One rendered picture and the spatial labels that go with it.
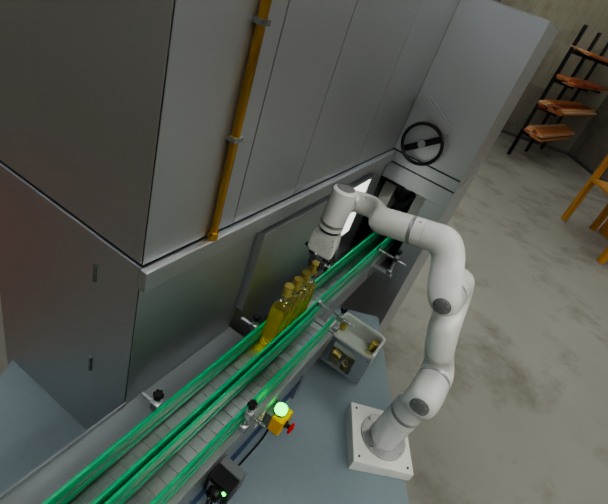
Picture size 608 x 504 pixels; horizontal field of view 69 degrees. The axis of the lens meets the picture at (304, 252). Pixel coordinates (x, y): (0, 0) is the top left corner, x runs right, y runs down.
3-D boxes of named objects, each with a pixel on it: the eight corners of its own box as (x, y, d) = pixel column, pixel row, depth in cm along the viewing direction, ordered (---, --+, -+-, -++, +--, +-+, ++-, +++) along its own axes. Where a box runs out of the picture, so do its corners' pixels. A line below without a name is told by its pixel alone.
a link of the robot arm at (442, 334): (406, 400, 155) (421, 374, 167) (440, 415, 149) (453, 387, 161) (431, 276, 133) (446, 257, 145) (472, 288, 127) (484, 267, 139)
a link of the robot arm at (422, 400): (424, 413, 166) (459, 377, 152) (406, 447, 152) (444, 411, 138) (398, 392, 170) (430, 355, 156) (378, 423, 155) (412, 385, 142)
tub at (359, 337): (338, 323, 203) (344, 309, 198) (380, 351, 196) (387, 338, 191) (320, 342, 189) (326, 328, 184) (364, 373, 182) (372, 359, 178)
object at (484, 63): (421, 152, 289) (492, 5, 241) (473, 178, 278) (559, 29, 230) (381, 175, 234) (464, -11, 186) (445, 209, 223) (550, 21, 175)
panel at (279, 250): (344, 229, 229) (369, 171, 210) (349, 232, 228) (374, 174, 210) (235, 306, 158) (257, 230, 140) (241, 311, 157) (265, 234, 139)
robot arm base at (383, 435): (400, 420, 183) (423, 396, 173) (407, 466, 168) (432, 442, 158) (359, 410, 180) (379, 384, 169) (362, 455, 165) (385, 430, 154)
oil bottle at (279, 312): (267, 333, 166) (282, 292, 155) (278, 342, 164) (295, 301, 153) (258, 341, 162) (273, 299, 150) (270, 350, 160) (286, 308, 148)
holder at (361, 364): (323, 329, 209) (334, 305, 200) (372, 363, 200) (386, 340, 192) (304, 348, 195) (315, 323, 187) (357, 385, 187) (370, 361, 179)
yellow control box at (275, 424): (272, 411, 155) (277, 398, 151) (289, 424, 153) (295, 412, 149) (260, 424, 149) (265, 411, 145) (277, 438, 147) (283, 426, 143)
